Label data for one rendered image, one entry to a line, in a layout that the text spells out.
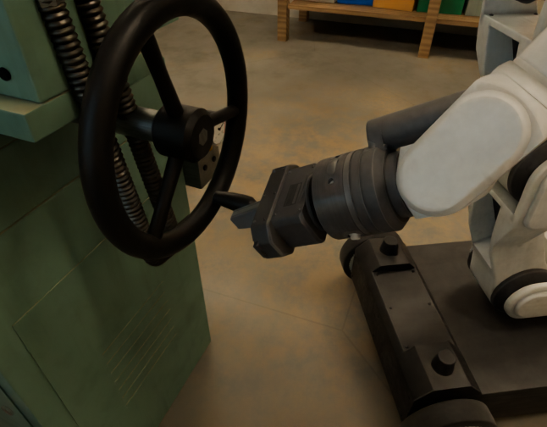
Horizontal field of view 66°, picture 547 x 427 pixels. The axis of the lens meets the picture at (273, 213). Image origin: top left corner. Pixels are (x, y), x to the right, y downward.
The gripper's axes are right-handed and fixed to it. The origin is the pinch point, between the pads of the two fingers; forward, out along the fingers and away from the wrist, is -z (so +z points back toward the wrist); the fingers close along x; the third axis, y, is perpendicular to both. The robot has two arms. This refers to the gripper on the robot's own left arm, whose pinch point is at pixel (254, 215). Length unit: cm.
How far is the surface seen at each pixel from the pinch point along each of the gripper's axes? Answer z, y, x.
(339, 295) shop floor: -32, -73, 34
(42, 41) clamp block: -3.0, 27.6, -2.1
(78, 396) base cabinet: -38.5, -12.4, -20.2
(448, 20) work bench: -16, -107, 257
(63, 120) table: -6.6, 21.6, -4.2
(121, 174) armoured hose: -8.2, 13.4, -3.2
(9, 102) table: -8.2, 25.7, -5.6
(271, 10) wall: -153, -66, 321
